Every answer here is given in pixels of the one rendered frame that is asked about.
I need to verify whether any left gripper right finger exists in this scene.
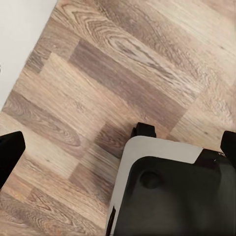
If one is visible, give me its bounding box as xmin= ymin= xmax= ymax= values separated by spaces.
xmin=220 ymin=130 xmax=236 ymax=170

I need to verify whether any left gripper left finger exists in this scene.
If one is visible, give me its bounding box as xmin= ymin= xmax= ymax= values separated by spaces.
xmin=0 ymin=131 xmax=26 ymax=190

